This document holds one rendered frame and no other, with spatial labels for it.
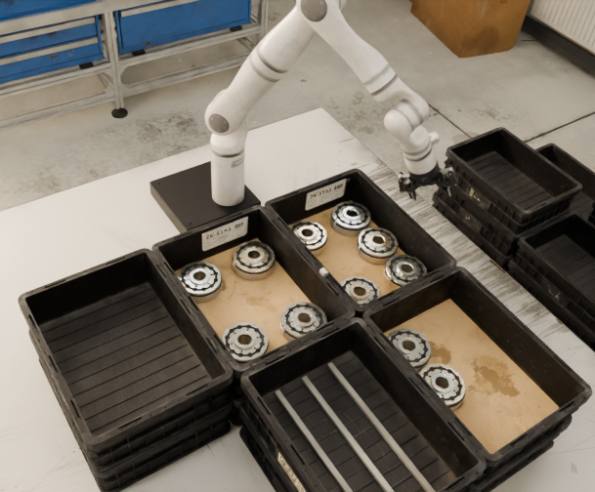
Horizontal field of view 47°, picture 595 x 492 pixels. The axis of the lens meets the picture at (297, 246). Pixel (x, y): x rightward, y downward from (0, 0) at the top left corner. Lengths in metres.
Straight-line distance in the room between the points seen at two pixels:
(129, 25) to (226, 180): 1.65
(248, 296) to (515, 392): 0.63
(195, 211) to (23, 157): 1.61
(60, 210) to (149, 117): 1.60
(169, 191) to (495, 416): 1.07
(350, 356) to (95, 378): 0.54
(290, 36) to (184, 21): 1.95
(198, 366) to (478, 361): 0.62
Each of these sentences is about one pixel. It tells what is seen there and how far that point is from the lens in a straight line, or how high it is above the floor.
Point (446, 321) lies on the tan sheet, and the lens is 1.63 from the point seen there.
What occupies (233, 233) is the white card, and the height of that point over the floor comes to 0.88.
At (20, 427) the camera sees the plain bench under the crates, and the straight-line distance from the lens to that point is 1.61.
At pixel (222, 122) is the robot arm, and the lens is 1.72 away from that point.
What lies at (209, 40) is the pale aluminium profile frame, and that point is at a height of 0.29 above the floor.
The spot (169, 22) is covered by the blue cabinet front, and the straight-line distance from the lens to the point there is 3.46.
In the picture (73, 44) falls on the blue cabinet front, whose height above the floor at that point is 0.44.
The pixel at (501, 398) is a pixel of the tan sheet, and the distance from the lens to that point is 1.54.
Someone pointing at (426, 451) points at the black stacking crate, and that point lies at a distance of 1.43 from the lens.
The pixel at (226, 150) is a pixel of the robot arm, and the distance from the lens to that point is 1.79.
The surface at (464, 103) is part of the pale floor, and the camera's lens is 3.92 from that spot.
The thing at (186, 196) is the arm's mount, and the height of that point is 0.75.
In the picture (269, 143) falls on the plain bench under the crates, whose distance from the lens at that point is 2.23.
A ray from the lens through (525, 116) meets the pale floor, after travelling 3.96.
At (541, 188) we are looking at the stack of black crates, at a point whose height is 0.49.
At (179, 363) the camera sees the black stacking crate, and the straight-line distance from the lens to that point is 1.49.
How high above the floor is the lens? 2.06
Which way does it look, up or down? 46 degrees down
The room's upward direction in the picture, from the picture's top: 7 degrees clockwise
